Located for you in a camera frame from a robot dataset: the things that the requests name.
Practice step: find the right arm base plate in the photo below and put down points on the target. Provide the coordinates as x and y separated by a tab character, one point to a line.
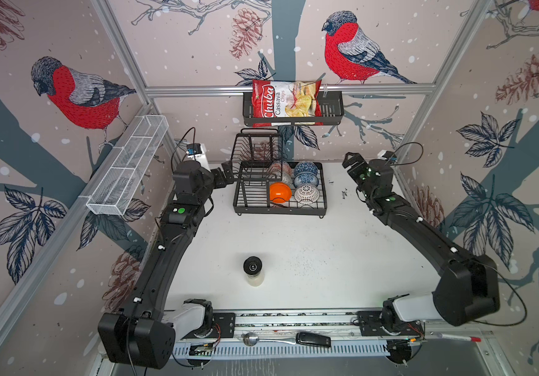
374	323

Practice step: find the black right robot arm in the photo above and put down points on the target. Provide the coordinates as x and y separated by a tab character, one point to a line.
468	286

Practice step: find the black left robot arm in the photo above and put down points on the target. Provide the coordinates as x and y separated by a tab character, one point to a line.
137	333

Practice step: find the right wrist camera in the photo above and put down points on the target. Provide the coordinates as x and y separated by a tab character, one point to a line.
388	156

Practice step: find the blue floral bowl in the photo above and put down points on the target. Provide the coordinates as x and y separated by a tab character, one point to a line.
305	178

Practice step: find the red patterned bowl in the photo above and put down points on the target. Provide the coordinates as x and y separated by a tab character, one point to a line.
280	168

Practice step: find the red cassava chips bag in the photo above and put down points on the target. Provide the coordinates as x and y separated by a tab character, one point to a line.
285	99

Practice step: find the black wire dish rack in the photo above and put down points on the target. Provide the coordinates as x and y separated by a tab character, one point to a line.
254	151

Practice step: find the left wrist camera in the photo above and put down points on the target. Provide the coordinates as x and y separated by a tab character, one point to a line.
197	152

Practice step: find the red white marker pen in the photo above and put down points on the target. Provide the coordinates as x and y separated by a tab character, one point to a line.
461	338

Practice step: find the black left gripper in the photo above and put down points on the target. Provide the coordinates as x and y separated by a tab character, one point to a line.
220	182

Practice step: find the blue geometric patterned bowl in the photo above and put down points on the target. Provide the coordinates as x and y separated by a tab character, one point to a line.
305	167

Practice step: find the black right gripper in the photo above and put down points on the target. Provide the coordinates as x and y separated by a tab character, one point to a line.
363	168

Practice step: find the green patterned bowl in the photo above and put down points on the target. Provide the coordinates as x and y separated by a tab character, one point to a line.
285	178

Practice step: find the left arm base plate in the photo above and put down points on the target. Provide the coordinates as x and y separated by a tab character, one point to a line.
223	326

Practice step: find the black lid jar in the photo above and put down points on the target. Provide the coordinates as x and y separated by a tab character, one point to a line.
253	269

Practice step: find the metal spoon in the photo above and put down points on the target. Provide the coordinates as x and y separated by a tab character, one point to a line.
253	339

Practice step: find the white brown lattice bowl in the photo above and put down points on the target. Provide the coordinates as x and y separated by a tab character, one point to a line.
307	194

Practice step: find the black wall shelf basket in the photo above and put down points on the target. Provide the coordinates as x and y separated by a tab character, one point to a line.
331	104

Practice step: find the orange plastic bowl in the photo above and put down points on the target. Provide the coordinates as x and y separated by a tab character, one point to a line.
279	193

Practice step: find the white wire mesh basket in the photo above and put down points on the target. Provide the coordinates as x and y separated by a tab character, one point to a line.
120	182

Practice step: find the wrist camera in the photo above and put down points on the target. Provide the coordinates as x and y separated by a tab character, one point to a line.
388	156
197	152

